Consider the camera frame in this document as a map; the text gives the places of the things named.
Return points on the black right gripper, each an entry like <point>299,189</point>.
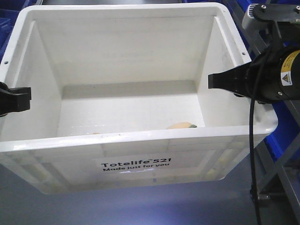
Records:
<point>279,81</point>

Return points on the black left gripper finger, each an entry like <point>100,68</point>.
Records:
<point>14,99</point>

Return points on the yellow plush ball toy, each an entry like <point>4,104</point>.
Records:
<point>182,125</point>

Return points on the white plastic tote box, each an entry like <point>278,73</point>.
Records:
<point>127,72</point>

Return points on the blue storage bin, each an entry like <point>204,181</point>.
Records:
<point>7,21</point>
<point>287,130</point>

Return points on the blue storage bin left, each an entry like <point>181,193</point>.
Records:
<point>7,21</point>

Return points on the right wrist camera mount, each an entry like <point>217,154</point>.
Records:
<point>277,24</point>

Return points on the grey metal shelf frame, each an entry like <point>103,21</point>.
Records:
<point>286,169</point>

